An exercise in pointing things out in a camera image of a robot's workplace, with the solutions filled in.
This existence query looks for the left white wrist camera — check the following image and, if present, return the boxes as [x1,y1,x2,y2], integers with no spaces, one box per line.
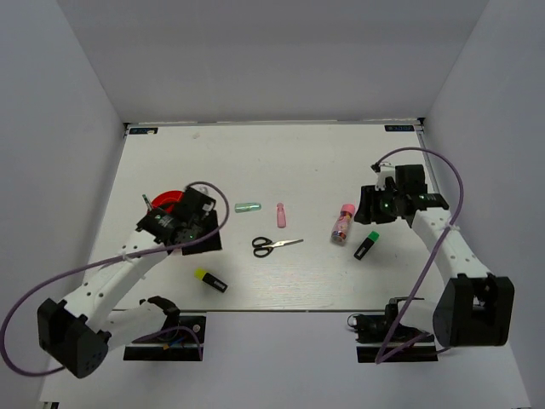
[197,185,215,211]

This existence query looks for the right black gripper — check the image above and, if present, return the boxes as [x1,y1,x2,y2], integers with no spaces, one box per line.
[353,184,404,224]

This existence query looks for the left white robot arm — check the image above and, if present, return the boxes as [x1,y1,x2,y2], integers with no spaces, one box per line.
[37,186,220,378]

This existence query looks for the black handled scissors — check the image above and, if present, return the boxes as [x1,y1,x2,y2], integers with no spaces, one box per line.
[251,237,303,258]

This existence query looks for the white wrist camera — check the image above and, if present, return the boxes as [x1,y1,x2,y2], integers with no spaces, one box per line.
[371,162,395,191]
[197,185,215,211]

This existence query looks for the green transparent case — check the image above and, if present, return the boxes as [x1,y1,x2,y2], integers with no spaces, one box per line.
[234,202,261,213]

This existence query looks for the yellow highlighter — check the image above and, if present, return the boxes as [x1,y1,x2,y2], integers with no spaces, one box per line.
[194,268,228,293]

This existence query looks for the green pen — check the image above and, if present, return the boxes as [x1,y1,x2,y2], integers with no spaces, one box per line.
[141,194,153,212]

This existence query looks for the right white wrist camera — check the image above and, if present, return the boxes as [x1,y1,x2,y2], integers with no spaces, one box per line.
[371,162,395,191]

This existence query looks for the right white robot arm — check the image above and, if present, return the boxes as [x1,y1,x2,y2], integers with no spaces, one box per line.
[355,163,514,347]

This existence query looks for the right blue table label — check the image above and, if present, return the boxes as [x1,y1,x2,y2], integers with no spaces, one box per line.
[384,124,415,132]

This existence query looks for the left blue table label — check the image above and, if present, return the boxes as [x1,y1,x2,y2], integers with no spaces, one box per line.
[129,127,158,135]

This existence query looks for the blue table label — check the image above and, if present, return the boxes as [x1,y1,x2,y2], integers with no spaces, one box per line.
[129,127,158,135]
[384,124,415,132]

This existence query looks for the pink marker tube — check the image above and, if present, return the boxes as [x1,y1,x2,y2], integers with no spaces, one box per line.
[330,204,356,245]

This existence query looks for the orange round container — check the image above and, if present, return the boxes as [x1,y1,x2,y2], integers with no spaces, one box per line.
[152,190,184,214]

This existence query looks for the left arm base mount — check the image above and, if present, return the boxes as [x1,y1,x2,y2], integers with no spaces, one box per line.
[123,314,207,362]

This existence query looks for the pink eraser case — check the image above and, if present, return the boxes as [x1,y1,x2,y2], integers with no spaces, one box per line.
[276,203,287,228]

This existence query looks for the green highlighter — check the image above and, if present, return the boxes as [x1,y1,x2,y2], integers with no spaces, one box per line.
[353,231,380,261]

